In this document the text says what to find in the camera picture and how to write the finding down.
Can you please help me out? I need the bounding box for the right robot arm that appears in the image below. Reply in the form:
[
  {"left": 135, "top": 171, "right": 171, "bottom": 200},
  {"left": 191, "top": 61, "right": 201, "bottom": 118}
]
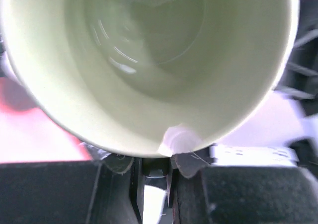
[{"left": 210, "top": 0, "right": 318, "bottom": 168}]

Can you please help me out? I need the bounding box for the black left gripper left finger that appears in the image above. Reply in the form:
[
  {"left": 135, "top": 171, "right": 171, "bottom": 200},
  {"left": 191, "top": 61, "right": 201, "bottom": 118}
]
[{"left": 0, "top": 154, "right": 143, "bottom": 224}]

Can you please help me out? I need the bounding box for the light green mug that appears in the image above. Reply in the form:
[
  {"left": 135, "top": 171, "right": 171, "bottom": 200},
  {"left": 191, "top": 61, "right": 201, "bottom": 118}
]
[{"left": 0, "top": 0, "right": 299, "bottom": 158}]

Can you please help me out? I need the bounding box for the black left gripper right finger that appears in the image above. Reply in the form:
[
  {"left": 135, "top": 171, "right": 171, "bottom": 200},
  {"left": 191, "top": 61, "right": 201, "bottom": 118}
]
[{"left": 170, "top": 154, "right": 318, "bottom": 224}]

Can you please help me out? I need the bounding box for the pink plastic tray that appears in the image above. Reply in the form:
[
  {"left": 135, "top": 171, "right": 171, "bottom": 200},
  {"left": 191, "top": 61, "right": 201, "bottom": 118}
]
[{"left": 0, "top": 77, "right": 92, "bottom": 163}]

